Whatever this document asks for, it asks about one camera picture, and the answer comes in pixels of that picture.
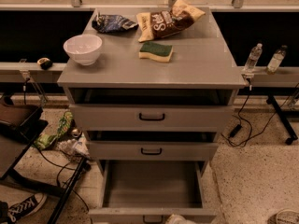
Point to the grey bottom drawer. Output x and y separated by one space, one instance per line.
149 192

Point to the grey drawer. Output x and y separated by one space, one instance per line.
152 151
164 118
149 192

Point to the grey middle drawer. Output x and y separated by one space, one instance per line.
152 151

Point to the grey drawer cabinet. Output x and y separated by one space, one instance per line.
201 71

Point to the grey top drawer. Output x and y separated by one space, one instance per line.
164 118

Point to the grey knit shoe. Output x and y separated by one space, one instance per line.
285 216

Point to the clear plastic wrappers on floor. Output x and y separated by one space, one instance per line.
74 149

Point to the black canvas sneaker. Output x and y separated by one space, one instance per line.
25 208

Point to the black stand leg with wheel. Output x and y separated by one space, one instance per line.
284 115

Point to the green snack bag on floor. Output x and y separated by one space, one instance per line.
46 140

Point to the green yellow sponge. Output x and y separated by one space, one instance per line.
156 52

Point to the clear water bottle right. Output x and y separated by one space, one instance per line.
276 60

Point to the clear water bottle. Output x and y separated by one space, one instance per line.
276 60
253 58

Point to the clear water bottle left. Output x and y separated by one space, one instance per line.
253 58

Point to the white bowl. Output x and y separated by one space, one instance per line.
83 49

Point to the brown chip bag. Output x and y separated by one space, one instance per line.
161 24

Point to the black yellow tape measure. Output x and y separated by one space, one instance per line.
45 63

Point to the blue crumpled snack bag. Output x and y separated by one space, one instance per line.
104 23

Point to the black cart frame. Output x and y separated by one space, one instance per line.
21 125

